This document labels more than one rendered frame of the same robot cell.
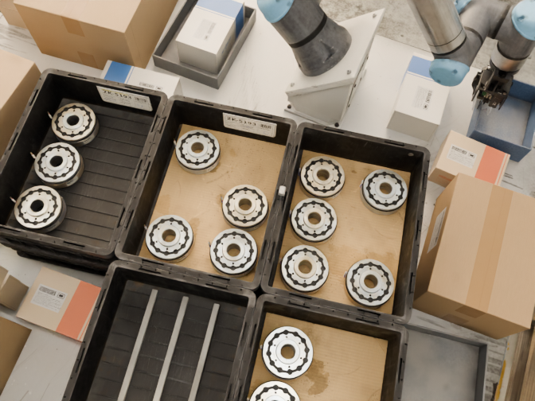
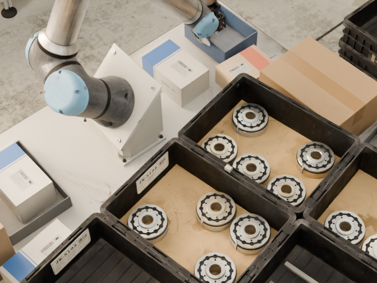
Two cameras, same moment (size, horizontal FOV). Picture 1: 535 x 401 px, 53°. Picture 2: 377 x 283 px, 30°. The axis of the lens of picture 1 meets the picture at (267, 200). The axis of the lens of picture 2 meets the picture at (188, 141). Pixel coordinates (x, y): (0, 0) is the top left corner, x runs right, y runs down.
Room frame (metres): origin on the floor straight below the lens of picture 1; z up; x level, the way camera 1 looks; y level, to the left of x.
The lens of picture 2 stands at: (-0.02, 0.90, 2.41)
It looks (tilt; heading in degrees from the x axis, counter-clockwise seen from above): 52 degrees down; 302
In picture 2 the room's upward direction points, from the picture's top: 2 degrees counter-clockwise
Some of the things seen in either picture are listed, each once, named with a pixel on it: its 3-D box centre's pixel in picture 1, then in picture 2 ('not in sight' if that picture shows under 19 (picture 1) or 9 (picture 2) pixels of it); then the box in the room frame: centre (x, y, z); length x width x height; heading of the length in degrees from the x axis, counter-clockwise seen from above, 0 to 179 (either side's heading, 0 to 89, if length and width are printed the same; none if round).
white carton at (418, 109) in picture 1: (421, 96); (174, 72); (0.85, -0.39, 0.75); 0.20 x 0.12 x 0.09; 164
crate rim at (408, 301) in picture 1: (349, 217); (268, 140); (0.41, -0.17, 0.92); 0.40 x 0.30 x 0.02; 172
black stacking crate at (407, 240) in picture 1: (345, 225); (266, 151); (0.41, -0.17, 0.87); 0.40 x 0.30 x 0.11; 172
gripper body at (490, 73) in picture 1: (497, 79); (207, 14); (0.80, -0.52, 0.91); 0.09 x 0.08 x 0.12; 161
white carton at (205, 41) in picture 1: (212, 31); (17, 181); (1.01, 0.20, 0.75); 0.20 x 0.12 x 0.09; 163
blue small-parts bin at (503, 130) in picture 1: (505, 116); (220, 33); (0.80, -0.61, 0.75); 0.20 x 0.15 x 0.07; 163
